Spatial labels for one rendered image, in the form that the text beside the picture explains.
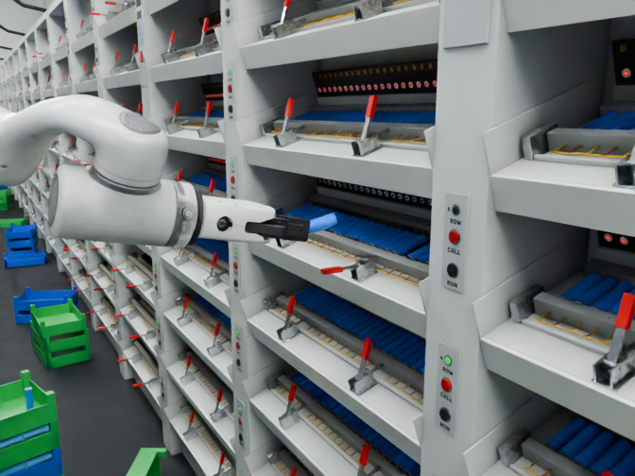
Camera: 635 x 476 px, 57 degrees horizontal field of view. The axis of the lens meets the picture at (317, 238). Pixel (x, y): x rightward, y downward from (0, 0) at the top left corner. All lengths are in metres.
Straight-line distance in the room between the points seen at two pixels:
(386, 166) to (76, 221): 0.42
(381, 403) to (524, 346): 0.33
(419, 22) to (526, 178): 0.26
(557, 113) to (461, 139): 0.12
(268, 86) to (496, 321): 0.77
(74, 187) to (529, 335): 0.54
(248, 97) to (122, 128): 0.64
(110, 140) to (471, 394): 0.52
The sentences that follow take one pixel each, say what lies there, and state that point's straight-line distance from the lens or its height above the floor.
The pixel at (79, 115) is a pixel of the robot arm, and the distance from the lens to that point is 0.69.
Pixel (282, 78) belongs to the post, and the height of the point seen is 1.27.
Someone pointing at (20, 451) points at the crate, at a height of 0.35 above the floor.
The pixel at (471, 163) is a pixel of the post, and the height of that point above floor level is 1.15.
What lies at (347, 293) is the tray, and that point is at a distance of 0.98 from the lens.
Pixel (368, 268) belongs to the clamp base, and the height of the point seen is 0.96.
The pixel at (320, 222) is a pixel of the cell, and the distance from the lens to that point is 0.85.
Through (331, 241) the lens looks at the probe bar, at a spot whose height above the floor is 0.97.
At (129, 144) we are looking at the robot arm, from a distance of 0.67.
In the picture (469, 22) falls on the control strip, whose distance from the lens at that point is 0.73.
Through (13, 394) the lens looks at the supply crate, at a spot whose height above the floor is 0.42.
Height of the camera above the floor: 1.21
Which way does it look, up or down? 12 degrees down
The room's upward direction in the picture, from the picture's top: straight up
